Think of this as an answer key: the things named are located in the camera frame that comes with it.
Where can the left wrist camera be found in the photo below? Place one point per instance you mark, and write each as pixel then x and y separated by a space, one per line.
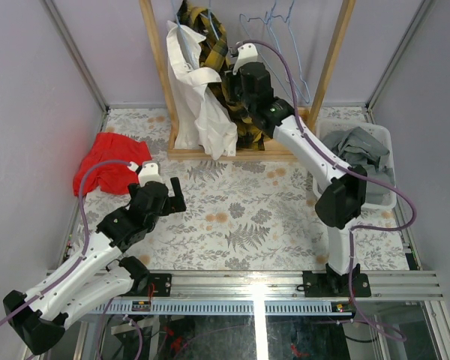
pixel 148 171

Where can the yellow plaid shirt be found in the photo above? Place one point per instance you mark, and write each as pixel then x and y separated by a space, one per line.
pixel 214 55

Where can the red cloth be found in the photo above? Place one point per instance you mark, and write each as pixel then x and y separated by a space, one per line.
pixel 111 178

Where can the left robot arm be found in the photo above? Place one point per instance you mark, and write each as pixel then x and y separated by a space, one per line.
pixel 95 274

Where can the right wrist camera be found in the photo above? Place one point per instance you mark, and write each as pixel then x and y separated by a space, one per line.
pixel 244 53

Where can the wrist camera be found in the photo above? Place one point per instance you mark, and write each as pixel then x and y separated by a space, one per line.
pixel 148 171
pixel 244 53

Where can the white shirt on left hanger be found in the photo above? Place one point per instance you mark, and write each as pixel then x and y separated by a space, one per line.
pixel 202 120

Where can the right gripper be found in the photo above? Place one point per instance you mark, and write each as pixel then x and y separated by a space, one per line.
pixel 232 79

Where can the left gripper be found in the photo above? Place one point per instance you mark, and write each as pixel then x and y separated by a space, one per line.
pixel 170 199

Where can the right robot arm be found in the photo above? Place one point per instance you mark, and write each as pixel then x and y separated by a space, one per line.
pixel 343 186

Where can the blue wire hanger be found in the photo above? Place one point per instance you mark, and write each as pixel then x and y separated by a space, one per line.
pixel 301 90

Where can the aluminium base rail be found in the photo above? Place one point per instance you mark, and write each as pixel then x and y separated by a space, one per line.
pixel 206 293

